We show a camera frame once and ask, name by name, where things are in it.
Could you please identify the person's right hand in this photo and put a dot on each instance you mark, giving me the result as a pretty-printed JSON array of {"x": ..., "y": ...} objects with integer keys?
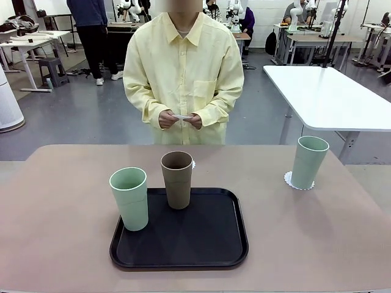
[{"x": 166, "y": 120}]

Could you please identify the person's left hand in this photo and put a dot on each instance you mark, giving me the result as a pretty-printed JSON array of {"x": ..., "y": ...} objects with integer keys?
[{"x": 197, "y": 121}]

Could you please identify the white paper doily coaster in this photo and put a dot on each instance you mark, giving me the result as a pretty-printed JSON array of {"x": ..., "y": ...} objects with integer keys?
[
  {"x": 183, "y": 116},
  {"x": 194, "y": 165},
  {"x": 288, "y": 178}
]

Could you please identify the brown cup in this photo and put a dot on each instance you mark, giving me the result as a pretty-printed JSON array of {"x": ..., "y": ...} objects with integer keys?
[{"x": 178, "y": 189}]

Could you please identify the light green cup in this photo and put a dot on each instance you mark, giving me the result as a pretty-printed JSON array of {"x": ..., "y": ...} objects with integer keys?
[
  {"x": 307, "y": 164},
  {"x": 131, "y": 207}
]

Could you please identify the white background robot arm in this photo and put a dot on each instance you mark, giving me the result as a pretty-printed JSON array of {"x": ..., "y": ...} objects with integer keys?
[{"x": 294, "y": 16}]

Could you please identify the person's left forearm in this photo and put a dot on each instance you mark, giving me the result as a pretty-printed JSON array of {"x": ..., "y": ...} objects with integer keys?
[{"x": 221, "y": 105}]

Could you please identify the person's right forearm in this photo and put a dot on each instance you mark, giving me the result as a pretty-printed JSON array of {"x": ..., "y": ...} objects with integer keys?
[{"x": 143, "y": 105}]

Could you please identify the person in yellow shirt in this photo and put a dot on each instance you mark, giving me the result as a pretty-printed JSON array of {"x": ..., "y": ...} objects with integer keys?
[{"x": 183, "y": 76}]

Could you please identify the small brown desk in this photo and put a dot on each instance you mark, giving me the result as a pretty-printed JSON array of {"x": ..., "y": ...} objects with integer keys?
[{"x": 241, "y": 36}]

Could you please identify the black backpack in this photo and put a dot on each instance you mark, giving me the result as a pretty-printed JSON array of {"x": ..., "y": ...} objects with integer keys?
[{"x": 270, "y": 42}]

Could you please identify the seated person in patterned sweater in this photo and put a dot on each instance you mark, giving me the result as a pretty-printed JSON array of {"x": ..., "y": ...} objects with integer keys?
[{"x": 214, "y": 10}]

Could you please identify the seated person in purple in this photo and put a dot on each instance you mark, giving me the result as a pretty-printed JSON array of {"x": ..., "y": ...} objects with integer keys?
[{"x": 250, "y": 19}]

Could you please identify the standing person in blue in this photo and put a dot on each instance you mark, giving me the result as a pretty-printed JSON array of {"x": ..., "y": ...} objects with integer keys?
[{"x": 91, "y": 30}]

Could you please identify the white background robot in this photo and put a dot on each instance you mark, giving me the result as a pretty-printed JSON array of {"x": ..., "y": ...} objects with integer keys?
[{"x": 128, "y": 7}]

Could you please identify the black plastic tray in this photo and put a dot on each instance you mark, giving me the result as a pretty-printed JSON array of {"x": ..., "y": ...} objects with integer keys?
[{"x": 189, "y": 241}]

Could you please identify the green bottle on floor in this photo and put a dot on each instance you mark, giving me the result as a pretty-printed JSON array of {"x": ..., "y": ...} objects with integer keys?
[{"x": 49, "y": 84}]

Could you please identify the grey plastic stool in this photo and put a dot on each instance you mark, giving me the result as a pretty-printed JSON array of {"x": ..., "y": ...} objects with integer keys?
[{"x": 53, "y": 68}]

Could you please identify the seated person in grey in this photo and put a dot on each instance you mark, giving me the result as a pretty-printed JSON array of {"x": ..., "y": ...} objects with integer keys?
[{"x": 290, "y": 13}]

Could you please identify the brown background desk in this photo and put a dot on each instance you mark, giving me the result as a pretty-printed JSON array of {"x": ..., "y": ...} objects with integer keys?
[{"x": 320, "y": 39}]

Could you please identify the white background desk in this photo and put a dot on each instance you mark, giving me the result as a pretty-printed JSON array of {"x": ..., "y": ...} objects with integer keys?
[{"x": 27, "y": 42}]

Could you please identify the white cylindrical air purifier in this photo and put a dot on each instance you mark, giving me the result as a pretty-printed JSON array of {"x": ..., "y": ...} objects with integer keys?
[{"x": 7, "y": 103}]

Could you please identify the black tripod pole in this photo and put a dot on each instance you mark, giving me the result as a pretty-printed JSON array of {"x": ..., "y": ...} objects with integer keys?
[{"x": 333, "y": 33}]

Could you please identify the pile of clothes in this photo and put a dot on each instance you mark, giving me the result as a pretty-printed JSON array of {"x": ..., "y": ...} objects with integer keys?
[{"x": 18, "y": 23}]

